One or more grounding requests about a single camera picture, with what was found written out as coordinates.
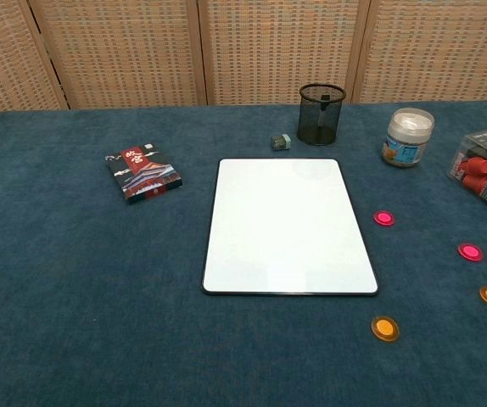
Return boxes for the small grey eraser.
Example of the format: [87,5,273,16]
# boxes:
[270,133,293,152]

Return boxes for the round red magnet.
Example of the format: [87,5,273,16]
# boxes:
[372,209,397,227]
[457,243,485,264]

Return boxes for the dark printed card box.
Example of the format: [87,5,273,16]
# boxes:
[104,143,184,205]

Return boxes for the clear jar white lid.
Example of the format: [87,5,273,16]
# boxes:
[380,108,436,170]

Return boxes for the clear box red pieces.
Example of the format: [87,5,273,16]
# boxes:
[445,126,487,214]

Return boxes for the woven wooden folding screen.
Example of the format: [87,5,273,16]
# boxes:
[0,0,487,114]

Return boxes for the black mesh pen holder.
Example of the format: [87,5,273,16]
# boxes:
[296,83,347,147]

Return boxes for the blue table mat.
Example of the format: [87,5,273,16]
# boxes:
[0,99,487,407]

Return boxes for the white magnetic board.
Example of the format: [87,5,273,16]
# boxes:
[201,158,379,297]

